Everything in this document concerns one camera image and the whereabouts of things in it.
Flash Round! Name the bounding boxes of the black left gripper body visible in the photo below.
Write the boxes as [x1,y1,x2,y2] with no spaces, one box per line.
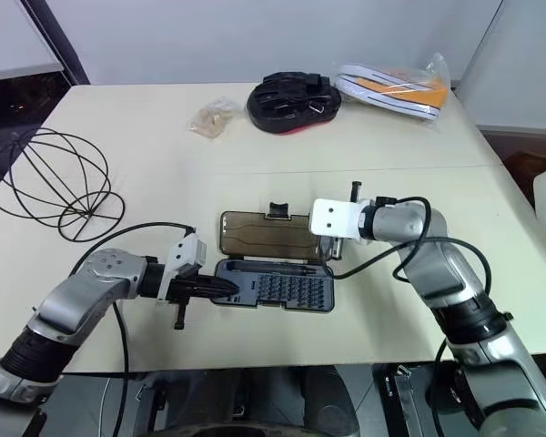
[167,271,202,331]

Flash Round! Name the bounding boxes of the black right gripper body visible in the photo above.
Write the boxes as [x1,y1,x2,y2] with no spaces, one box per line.
[329,180,364,262]

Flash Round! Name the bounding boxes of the black screwdriver bit case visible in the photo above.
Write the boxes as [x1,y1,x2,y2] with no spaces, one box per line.
[213,199,338,315]

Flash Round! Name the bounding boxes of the dark precision screwdriver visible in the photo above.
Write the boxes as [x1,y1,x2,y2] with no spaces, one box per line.
[224,260,328,278]

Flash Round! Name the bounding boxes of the plastic bag white orange items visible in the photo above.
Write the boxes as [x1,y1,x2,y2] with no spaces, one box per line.
[334,51,452,134]

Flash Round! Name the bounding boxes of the black helmet with red underside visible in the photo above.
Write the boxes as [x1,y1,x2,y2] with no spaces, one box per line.
[246,69,344,136]

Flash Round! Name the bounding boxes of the clear bag of wooden pieces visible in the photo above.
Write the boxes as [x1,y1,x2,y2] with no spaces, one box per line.
[187,96,236,138]

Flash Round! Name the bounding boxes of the dark window pane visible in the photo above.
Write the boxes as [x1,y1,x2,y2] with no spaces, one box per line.
[0,69,70,202]

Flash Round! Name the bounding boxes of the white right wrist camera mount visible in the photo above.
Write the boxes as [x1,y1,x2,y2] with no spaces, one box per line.
[309,197,370,240]

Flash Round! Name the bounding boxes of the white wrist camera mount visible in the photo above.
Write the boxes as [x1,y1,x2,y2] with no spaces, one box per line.
[156,233,208,305]
[309,197,370,240]

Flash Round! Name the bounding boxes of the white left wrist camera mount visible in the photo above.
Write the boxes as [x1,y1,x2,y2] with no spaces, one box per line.
[156,233,208,305]

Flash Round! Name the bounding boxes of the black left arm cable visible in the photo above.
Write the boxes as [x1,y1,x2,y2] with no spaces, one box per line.
[71,220,197,389]

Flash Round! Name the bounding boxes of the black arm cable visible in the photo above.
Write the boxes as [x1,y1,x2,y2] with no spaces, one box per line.
[71,220,197,389]
[333,195,495,411]

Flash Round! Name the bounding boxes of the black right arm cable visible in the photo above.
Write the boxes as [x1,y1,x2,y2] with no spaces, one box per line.
[333,195,495,411]

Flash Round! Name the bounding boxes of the black wire sphere frame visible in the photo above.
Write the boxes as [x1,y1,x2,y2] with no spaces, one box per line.
[0,127,126,243]

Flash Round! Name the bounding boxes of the black slanted post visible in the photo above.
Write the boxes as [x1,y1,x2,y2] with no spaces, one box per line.
[25,0,92,87]

